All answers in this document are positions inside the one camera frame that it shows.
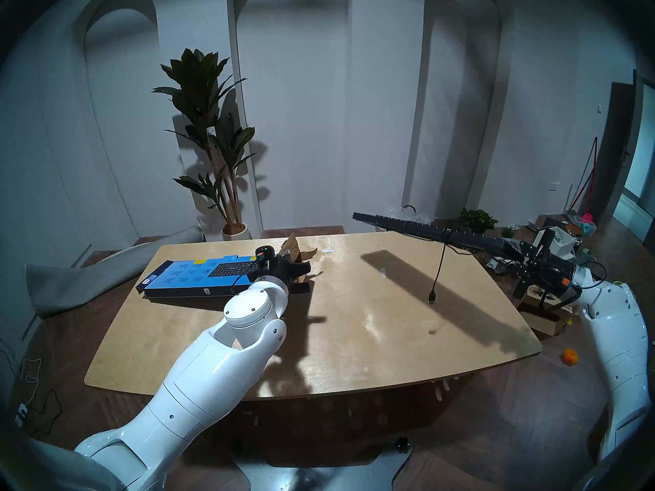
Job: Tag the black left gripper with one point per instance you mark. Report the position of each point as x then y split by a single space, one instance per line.
281 272

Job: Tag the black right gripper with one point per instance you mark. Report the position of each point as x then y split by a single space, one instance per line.
555 277

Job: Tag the black computer keyboard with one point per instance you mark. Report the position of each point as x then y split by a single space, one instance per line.
435 231

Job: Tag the blue cardboard keyboard box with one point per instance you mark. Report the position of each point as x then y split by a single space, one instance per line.
179 280

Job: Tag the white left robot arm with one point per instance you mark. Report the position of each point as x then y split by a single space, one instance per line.
204 377

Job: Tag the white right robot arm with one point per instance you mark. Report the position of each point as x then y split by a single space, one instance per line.
619 331

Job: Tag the tiny green potted plant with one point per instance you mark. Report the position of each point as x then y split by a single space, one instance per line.
506 231

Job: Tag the white open box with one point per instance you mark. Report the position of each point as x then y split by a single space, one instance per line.
568 242

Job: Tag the small green potted plant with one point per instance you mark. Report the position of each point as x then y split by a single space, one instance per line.
478 220

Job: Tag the grey mug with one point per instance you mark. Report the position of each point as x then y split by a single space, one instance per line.
588 257

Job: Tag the flat brown cardboard box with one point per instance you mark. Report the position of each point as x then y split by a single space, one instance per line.
542 321

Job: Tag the white plant pot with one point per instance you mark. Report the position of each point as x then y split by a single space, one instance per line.
235 234

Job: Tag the orange ball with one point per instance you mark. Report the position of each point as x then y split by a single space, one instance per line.
569 357

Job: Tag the clear plastic bag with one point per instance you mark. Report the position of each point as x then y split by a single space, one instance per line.
396 211

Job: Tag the dark brown door leaf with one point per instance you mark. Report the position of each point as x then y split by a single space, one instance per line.
616 152

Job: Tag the black base knob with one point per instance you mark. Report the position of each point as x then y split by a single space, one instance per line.
404 444

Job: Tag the tall dark green houseplant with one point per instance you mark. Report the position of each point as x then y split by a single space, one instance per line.
199 81

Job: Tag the grey floor cushion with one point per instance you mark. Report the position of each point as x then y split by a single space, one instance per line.
77 285

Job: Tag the white power adapter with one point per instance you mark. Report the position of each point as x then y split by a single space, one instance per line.
20 416

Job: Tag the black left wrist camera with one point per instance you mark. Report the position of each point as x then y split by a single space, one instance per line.
265 252

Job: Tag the grey metal robot base plate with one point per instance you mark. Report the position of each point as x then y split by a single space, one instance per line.
317 477

